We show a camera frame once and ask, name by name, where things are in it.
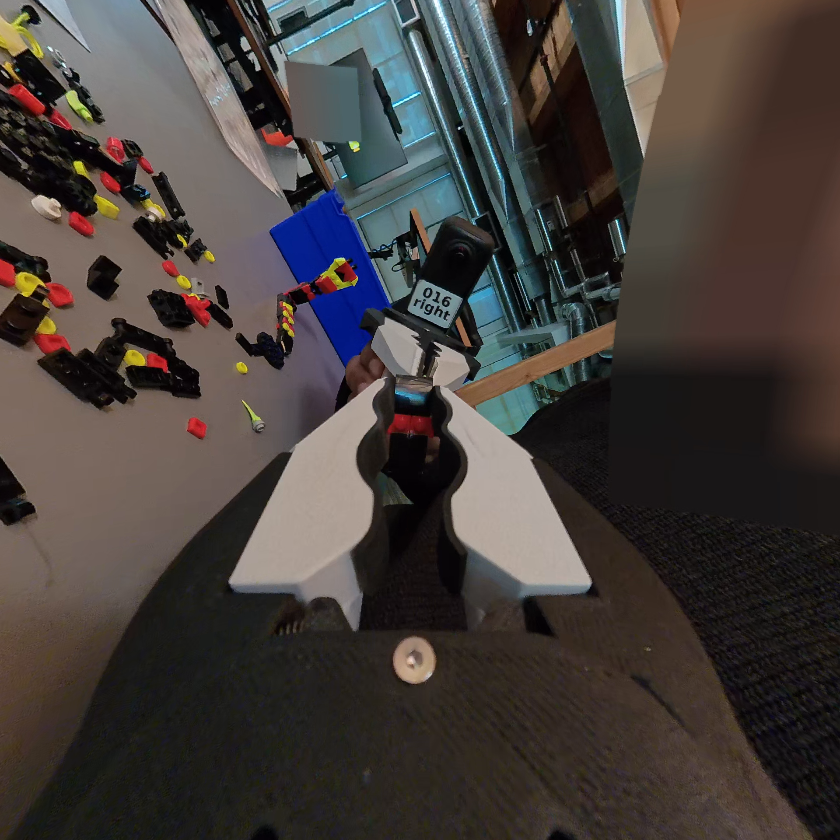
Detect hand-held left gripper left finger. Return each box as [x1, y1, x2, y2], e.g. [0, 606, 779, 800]
[228, 379, 395, 632]

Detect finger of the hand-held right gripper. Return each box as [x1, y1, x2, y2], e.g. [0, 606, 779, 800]
[371, 322, 432, 380]
[432, 344, 472, 389]

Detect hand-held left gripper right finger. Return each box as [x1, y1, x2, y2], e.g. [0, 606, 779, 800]
[435, 386, 593, 627]

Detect black and red lego assembly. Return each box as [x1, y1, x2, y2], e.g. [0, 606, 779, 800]
[384, 374, 442, 480]

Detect red yellow black lego tail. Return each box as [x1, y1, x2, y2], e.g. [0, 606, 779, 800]
[276, 258, 359, 355]

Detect black and blue lego assembly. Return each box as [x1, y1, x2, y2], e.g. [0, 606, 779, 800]
[235, 331, 286, 370]

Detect scattered lego pieces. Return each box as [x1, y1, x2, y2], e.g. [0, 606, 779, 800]
[0, 3, 250, 526]

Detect person's right hand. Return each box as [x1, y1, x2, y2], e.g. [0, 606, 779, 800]
[343, 353, 387, 396]

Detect wooden beam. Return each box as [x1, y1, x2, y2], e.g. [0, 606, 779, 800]
[455, 320, 618, 409]

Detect blue plastic bin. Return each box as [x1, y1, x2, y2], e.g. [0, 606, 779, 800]
[269, 190, 391, 368]

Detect grey computer monitor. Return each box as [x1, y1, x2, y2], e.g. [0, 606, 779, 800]
[338, 49, 409, 193]

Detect silver pipes and ducts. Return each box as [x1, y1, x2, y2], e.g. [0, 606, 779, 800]
[394, 0, 647, 388]

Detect grey metal plate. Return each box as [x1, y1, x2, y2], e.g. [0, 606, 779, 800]
[266, 144, 301, 193]

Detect printed instruction sheet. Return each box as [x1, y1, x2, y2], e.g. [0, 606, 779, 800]
[154, 0, 284, 198]

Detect white paper sheet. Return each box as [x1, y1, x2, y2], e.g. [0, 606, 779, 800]
[36, 0, 91, 52]

